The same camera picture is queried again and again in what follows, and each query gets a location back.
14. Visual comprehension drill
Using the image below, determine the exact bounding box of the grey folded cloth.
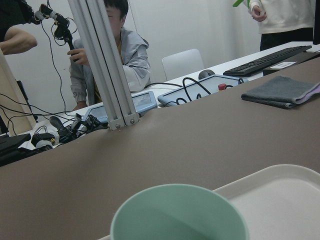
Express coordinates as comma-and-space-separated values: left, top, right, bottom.
241, 75, 320, 109

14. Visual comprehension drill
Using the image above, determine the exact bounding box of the white chair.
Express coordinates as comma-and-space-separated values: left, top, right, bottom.
162, 48, 205, 81

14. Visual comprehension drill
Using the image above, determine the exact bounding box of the standing person white sweater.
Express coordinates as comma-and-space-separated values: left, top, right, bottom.
244, 0, 316, 51

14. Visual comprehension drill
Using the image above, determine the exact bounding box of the green cup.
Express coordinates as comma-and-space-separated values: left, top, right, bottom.
110, 184, 250, 240

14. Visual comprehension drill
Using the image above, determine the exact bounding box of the blue teach pendant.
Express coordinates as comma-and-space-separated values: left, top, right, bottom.
82, 91, 158, 123
157, 74, 248, 107

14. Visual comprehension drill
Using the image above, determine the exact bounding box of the black keyboard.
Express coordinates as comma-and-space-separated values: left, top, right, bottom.
223, 45, 312, 77

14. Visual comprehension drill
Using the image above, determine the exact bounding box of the black computer mouse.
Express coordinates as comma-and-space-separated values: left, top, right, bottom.
198, 69, 215, 80

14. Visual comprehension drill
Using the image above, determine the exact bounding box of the aluminium frame post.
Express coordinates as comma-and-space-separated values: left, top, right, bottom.
68, 0, 139, 130

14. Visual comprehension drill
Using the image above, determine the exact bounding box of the cream rabbit tray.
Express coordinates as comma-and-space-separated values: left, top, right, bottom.
97, 163, 320, 240

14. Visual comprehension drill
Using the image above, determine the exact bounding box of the seated person grey jacket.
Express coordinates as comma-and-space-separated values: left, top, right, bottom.
67, 0, 152, 112

